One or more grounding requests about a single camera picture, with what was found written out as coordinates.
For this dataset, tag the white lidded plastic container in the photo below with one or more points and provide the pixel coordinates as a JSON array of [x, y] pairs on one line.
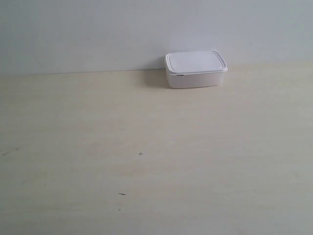
[[194, 69]]

